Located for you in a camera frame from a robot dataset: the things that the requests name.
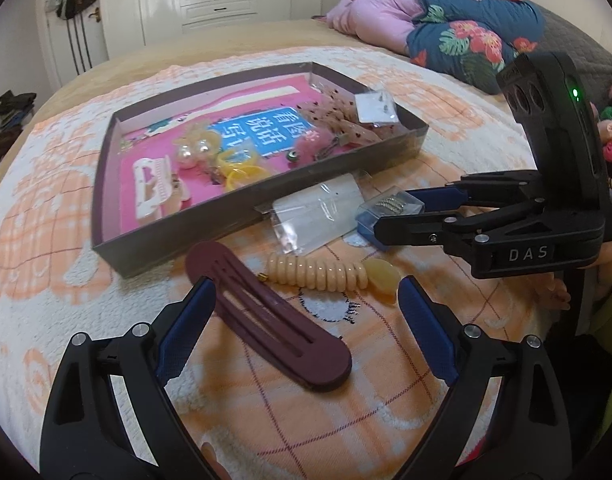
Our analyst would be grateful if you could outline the clear plastic jewelry bag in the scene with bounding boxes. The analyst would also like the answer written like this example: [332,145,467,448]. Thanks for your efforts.
[270,172,373,257]

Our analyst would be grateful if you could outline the beige ribbed hair clip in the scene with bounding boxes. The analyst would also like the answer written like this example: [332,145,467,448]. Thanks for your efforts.
[258,253,370,291]

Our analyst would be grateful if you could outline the maroon hair clip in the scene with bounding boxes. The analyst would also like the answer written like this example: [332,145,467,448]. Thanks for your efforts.
[184,240,353,392]

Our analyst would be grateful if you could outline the amber yellow hair clip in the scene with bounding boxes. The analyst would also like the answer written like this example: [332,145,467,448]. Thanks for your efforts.
[363,258,403,307]

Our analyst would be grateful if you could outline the shallow cardboard box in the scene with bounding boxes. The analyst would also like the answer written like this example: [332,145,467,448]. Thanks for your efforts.
[90,61,431,280]

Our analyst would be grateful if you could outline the clear earring packet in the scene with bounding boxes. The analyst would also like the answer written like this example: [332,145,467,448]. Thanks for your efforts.
[354,90,400,126]

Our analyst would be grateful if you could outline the dark clothes heap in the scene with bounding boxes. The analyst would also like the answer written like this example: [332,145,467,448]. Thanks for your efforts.
[0,129,22,172]

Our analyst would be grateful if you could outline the yellow hair rings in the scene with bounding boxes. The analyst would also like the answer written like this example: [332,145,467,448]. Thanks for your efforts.
[216,149,273,193]

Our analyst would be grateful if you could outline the white door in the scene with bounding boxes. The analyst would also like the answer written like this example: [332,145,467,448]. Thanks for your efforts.
[35,0,110,79]

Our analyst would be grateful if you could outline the beige polka dot bow clip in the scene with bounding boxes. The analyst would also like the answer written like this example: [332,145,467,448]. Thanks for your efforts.
[298,92,383,149]

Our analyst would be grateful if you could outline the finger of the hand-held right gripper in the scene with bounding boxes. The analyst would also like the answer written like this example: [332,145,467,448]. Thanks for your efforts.
[408,170,547,217]
[373,199,547,262]

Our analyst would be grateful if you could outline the dark clothes pile on stool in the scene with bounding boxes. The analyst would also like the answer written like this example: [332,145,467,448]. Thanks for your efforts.
[0,89,37,129]

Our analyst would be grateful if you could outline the small blue box clear lid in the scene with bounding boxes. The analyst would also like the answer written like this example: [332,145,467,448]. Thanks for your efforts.
[355,192,427,253]

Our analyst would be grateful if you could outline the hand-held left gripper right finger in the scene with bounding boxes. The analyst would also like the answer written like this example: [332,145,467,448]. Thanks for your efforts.
[397,276,575,480]

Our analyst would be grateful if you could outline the white hair claw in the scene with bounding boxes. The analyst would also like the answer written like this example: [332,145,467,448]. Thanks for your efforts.
[132,157,191,222]

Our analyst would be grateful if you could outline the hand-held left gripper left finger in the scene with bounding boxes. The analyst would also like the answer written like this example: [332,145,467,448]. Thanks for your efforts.
[38,276,219,480]

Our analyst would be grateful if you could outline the person's left hand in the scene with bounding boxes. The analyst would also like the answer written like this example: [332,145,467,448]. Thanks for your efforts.
[198,440,233,480]

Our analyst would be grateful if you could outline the orange white checked blanket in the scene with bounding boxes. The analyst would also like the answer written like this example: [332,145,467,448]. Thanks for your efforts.
[0,45,559,480]

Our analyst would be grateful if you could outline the person's right hand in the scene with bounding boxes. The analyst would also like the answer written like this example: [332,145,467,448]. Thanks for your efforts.
[547,240,612,312]

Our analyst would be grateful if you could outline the pink pillow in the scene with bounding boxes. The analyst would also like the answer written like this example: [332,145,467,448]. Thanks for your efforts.
[313,0,427,57]

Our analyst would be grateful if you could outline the pearl hair ornament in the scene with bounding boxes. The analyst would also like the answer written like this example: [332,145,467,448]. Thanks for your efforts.
[174,124,223,172]

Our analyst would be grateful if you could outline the blue floral quilt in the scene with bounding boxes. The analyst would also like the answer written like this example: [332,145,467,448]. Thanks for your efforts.
[405,0,548,97]

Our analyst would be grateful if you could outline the pink pom-pom hair clip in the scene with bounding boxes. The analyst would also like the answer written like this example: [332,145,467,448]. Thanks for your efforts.
[293,129,333,162]

